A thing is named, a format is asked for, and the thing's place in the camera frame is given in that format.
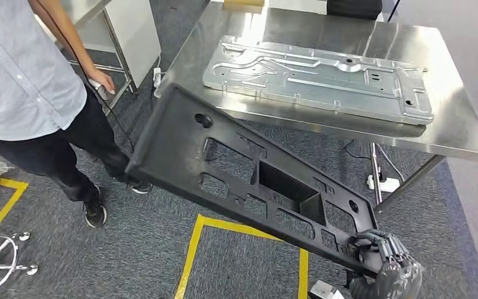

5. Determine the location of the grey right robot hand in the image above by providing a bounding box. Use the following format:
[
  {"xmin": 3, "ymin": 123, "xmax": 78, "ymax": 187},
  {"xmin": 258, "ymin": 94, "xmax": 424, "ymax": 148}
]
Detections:
[{"xmin": 348, "ymin": 230, "xmax": 425, "ymax": 299}]

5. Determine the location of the steel workbench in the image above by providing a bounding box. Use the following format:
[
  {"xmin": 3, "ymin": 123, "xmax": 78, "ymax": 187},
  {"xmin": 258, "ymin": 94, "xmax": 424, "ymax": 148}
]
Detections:
[{"xmin": 154, "ymin": 0, "xmax": 478, "ymax": 214}]

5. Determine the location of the stamped metal plate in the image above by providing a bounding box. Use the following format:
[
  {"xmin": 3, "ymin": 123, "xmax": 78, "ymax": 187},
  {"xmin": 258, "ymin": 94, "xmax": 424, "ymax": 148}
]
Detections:
[{"xmin": 202, "ymin": 34, "xmax": 435, "ymax": 126}]

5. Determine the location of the person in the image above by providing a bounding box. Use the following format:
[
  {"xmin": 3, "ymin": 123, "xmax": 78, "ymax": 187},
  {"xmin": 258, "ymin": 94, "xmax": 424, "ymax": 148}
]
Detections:
[{"xmin": 0, "ymin": 0, "xmax": 154, "ymax": 229}]

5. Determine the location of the cardboard box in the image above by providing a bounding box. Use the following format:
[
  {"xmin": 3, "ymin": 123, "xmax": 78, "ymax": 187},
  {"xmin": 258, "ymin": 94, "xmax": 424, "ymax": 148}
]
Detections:
[{"xmin": 222, "ymin": 0, "xmax": 266, "ymax": 14}]

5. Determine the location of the steel side table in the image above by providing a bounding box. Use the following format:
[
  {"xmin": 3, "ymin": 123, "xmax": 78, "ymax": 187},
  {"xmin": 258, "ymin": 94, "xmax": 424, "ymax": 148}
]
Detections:
[{"xmin": 59, "ymin": 0, "xmax": 135, "ymax": 111}]

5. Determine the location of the chrome chair base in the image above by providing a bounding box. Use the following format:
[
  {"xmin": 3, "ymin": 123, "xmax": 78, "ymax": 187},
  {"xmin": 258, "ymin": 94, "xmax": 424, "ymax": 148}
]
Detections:
[{"xmin": 0, "ymin": 231, "xmax": 40, "ymax": 299}]

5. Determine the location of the black controller cable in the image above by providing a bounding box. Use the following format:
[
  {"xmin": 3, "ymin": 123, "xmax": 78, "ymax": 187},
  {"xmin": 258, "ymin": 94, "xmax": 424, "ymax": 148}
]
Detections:
[{"xmin": 34, "ymin": 0, "xmax": 137, "ymax": 154}]

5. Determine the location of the white power strip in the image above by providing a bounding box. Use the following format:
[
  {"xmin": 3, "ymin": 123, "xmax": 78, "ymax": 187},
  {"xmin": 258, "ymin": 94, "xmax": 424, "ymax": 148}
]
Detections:
[{"xmin": 366, "ymin": 174, "xmax": 401, "ymax": 194}]

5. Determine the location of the white plug adapter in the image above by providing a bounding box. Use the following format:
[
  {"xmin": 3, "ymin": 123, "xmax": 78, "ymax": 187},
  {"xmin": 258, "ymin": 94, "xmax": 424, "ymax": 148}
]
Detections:
[{"xmin": 152, "ymin": 67, "xmax": 164, "ymax": 99}]

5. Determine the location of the person's left hand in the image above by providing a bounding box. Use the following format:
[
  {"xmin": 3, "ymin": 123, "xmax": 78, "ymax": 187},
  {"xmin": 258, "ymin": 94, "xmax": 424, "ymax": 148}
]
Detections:
[{"xmin": 85, "ymin": 68, "xmax": 118, "ymax": 95}]

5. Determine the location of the black case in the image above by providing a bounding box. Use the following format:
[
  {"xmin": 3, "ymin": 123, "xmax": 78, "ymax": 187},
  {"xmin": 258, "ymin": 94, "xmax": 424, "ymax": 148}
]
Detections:
[{"xmin": 326, "ymin": 0, "xmax": 383, "ymax": 21}]

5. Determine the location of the grey white appliance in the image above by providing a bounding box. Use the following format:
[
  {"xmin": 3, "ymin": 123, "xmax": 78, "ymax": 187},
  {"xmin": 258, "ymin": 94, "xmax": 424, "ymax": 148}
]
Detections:
[{"xmin": 263, "ymin": 0, "xmax": 329, "ymax": 16}]

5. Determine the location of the handheld control button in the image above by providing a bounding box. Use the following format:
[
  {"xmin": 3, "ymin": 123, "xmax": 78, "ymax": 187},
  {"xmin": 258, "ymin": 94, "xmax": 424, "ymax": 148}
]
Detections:
[{"xmin": 88, "ymin": 78, "xmax": 116, "ymax": 102}]

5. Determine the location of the black plastic panel part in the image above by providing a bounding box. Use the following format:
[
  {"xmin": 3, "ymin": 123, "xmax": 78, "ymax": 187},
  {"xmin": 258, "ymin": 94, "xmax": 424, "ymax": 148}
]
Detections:
[{"xmin": 125, "ymin": 83, "xmax": 383, "ymax": 276}]

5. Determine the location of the black slanted pole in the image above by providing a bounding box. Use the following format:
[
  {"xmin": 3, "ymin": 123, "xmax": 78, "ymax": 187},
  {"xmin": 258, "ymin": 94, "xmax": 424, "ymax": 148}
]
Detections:
[{"xmin": 387, "ymin": 0, "xmax": 402, "ymax": 22}]

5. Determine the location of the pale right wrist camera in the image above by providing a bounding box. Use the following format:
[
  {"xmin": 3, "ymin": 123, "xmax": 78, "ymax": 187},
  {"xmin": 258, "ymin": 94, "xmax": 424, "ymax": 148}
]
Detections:
[{"xmin": 307, "ymin": 280, "xmax": 345, "ymax": 299}]

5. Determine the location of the white cabinet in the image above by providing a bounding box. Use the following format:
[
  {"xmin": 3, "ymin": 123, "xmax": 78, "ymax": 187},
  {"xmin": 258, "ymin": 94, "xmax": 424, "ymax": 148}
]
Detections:
[{"xmin": 105, "ymin": 0, "xmax": 162, "ymax": 90}]

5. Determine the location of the yellow floor tape outline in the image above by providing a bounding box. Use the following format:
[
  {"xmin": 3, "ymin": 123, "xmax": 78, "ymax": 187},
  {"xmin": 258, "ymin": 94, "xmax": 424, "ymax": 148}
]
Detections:
[
  {"xmin": 174, "ymin": 214, "xmax": 309, "ymax": 299},
  {"xmin": 0, "ymin": 173, "xmax": 30, "ymax": 239}
]

